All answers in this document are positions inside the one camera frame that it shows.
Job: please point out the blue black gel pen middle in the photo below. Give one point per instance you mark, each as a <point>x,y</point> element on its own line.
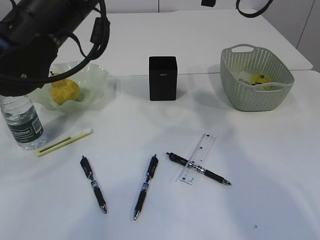
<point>144,189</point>

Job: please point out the black gel pen left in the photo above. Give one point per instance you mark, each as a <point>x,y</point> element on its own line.
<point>94,184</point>

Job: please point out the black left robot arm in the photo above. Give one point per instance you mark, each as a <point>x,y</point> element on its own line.
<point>30,37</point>

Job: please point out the green woven plastic basket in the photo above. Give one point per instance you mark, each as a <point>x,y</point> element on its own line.
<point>256,61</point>

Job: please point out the yellow white waste paper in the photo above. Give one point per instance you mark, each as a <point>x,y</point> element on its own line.
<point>252,79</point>

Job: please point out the clear plastic ruler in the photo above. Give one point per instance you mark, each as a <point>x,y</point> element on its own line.
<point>198,157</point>

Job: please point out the clear plastic water bottle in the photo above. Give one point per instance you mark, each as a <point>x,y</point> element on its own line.
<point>22,120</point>

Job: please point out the yellow-green utility knife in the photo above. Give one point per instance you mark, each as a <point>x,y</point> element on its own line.
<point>64,142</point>

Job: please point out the black gel pen on ruler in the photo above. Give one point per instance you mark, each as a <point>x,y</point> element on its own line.
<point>182,161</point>

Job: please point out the black square pen holder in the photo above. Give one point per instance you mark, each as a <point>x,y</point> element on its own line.
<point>163,74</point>

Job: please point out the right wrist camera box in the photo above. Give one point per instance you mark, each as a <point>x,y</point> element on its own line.
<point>208,3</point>

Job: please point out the pale green wavy glass plate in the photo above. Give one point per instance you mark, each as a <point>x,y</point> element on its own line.
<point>93,84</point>

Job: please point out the yellow pear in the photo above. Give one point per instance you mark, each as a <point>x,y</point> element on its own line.
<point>64,90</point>

